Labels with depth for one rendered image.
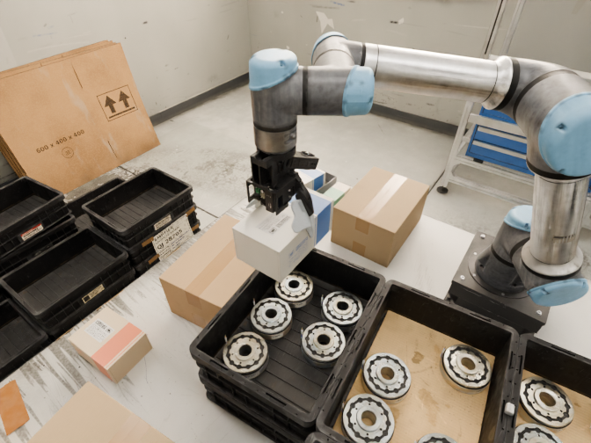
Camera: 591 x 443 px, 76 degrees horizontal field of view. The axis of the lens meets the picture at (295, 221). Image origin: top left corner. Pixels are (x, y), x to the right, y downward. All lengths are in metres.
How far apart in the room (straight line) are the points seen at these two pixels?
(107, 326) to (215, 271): 0.32
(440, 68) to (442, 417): 0.69
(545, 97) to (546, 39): 2.61
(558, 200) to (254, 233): 0.57
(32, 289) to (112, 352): 0.91
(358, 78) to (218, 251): 0.69
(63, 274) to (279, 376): 1.28
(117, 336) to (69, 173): 2.18
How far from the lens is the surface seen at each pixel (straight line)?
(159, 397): 1.09
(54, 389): 1.21
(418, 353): 0.98
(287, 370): 0.92
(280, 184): 0.69
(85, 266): 1.94
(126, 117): 3.36
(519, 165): 2.75
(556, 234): 0.91
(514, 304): 1.21
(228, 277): 1.05
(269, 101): 0.61
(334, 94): 0.60
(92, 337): 1.15
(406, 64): 0.75
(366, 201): 1.29
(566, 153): 0.73
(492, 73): 0.81
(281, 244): 0.73
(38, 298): 1.91
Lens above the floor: 1.65
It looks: 41 degrees down
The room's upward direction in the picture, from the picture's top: straight up
